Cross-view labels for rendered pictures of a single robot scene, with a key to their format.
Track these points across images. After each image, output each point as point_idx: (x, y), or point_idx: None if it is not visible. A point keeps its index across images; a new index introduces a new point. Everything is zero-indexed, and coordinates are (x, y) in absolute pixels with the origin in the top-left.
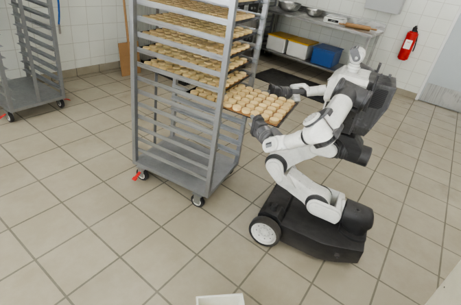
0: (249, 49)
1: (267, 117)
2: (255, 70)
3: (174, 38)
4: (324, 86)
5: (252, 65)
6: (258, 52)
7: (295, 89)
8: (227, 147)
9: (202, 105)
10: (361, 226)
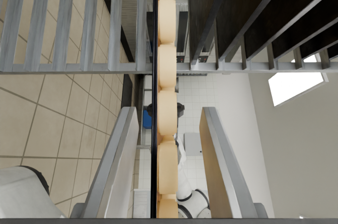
0: (258, 50)
1: (176, 190)
2: (201, 71)
3: None
4: (190, 190)
5: (209, 63)
6: (236, 71)
7: (178, 149)
8: (16, 43)
9: None
10: None
